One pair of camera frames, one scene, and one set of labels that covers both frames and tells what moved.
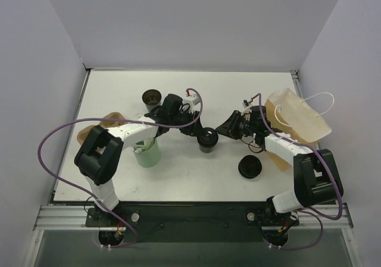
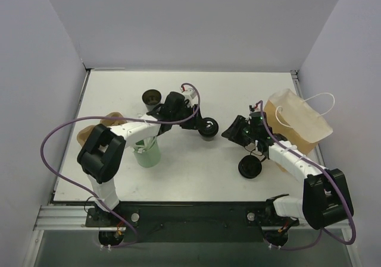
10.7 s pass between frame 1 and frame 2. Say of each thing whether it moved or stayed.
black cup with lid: moved
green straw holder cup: stayed
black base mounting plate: stayed
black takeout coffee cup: stayed
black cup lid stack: stayed
